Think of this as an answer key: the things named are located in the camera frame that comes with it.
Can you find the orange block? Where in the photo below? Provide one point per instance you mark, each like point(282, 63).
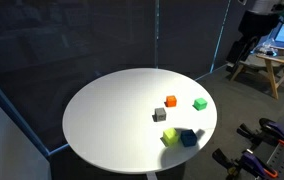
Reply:
point(171, 101)

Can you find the lime yellow-green block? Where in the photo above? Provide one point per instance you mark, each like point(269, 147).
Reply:
point(170, 136)

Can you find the wooden armchair gray cushion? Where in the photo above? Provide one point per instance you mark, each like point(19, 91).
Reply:
point(272, 63)

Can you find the clear plastic bag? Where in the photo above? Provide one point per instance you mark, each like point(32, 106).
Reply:
point(267, 46)

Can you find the purple orange spring clamp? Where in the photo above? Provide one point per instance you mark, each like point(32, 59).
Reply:
point(275, 131)
point(248, 163)

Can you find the green block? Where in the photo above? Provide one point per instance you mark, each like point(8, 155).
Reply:
point(200, 104)

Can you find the gray block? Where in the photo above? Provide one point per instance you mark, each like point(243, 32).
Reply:
point(160, 114)

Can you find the blue block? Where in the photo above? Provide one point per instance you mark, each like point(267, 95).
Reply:
point(188, 138)

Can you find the white table pedestal base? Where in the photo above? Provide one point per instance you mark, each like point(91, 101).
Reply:
point(151, 176)

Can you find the blue window frame post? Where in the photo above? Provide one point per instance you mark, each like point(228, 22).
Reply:
point(156, 33)
point(12, 111)

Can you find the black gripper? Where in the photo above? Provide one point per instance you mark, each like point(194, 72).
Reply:
point(260, 23)

